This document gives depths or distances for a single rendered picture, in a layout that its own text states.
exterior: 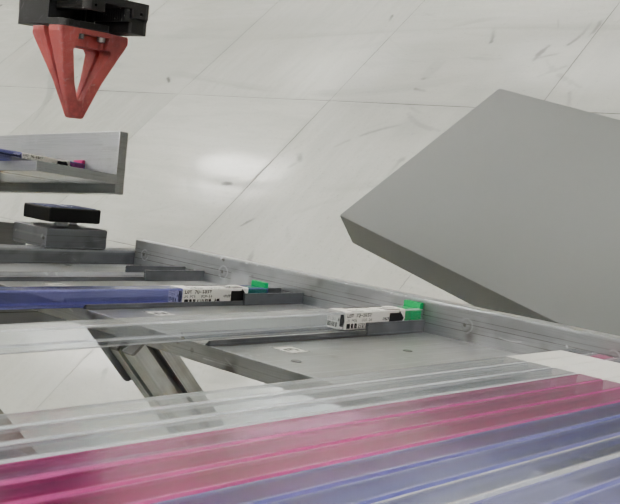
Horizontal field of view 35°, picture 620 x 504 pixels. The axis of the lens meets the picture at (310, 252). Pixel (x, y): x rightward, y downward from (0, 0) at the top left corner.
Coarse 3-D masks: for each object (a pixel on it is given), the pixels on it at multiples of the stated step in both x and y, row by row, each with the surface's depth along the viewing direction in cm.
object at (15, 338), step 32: (96, 320) 47; (128, 320) 48; (160, 320) 49; (192, 320) 50; (224, 320) 52; (256, 320) 54; (288, 320) 56; (320, 320) 58; (0, 352) 43; (32, 352) 44
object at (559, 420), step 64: (320, 384) 40; (384, 384) 41; (448, 384) 43; (512, 384) 44; (576, 384) 46; (0, 448) 27; (64, 448) 27; (128, 448) 28; (192, 448) 29; (256, 448) 29; (320, 448) 30; (384, 448) 31; (448, 448) 32; (512, 448) 33; (576, 448) 34
